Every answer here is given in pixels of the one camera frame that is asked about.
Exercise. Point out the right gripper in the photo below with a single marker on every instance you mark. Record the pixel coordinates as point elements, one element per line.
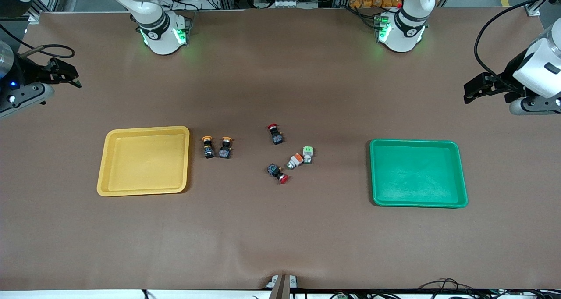
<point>30,74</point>

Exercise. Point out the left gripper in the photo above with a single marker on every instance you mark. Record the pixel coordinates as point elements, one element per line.
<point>511,75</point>

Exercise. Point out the yellow-cap push button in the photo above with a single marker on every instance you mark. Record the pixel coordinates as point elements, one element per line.
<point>208,149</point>
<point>225,150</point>

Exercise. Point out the push button green block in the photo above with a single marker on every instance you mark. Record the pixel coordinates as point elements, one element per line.
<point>307,154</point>

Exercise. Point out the push button orange block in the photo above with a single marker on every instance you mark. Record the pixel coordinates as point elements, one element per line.
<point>296,160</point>

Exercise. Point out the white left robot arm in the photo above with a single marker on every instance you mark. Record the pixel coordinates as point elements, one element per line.
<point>405,27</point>

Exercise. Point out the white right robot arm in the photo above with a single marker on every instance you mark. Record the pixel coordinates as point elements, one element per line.
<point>160,31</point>

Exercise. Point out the green plastic tray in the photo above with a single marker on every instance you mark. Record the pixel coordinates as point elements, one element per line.
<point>416,174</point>

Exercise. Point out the yellow plastic tray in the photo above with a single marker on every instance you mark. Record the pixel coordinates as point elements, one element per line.
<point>144,161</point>

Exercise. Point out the red-cap push button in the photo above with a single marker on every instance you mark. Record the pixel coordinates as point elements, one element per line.
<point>276,137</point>
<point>276,172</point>

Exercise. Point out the aluminium frame beam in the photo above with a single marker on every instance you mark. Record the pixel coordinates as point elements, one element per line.
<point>541,3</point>
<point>41,7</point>

